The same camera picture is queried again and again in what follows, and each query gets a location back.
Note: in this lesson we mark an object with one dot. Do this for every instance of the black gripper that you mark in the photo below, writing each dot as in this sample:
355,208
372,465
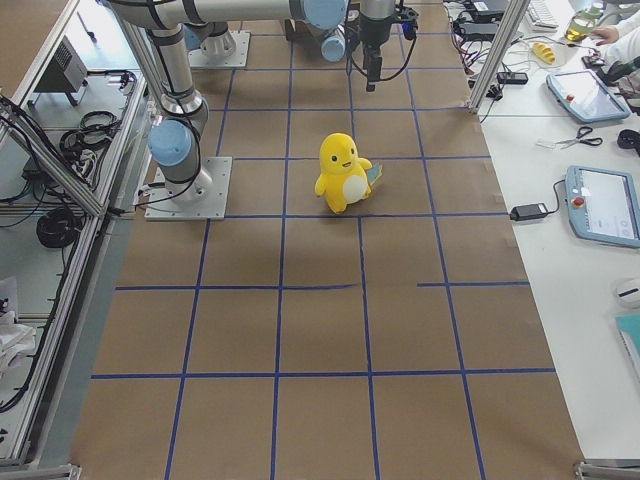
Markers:
372,31

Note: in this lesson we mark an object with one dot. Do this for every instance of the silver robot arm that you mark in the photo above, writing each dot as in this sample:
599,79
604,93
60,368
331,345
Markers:
280,37
175,143

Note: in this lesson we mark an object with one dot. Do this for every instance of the person hand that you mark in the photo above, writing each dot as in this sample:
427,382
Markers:
605,35

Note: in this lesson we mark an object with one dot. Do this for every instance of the yellow plush toy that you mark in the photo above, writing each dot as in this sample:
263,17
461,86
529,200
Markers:
345,177

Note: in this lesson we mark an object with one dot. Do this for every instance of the yellow banana toy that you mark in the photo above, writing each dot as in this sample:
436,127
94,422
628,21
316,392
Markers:
544,53

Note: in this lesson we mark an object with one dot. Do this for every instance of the black power adapter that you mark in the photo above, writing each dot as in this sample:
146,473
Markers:
528,212

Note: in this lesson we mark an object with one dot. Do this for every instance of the blue teach pendant far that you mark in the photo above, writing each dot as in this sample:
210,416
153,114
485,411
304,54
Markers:
585,97

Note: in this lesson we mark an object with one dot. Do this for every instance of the blue teach pendant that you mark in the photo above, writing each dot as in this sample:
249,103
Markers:
602,206
585,97

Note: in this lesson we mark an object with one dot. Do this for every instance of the black scissors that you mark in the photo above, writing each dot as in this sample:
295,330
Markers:
582,136

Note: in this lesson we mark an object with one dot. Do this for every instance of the blue teach pendant near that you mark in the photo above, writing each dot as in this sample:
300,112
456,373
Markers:
602,206

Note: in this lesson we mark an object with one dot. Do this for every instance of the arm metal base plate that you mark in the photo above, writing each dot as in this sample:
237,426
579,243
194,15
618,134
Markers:
206,198
226,51

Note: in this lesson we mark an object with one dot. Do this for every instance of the aluminium frame post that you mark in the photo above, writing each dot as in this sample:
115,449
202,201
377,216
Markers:
511,20

